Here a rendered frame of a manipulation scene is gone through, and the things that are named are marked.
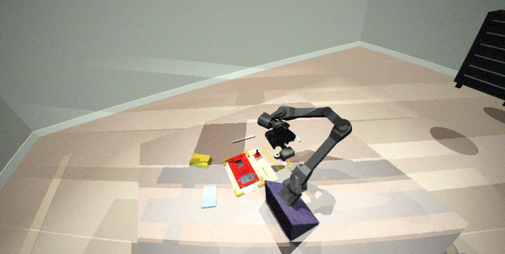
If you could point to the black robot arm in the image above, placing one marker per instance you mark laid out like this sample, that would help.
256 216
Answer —
300 175

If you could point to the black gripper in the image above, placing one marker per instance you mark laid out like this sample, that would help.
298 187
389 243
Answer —
279 141

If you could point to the yellow rectangular block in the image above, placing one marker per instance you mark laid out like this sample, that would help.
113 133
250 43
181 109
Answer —
201 160

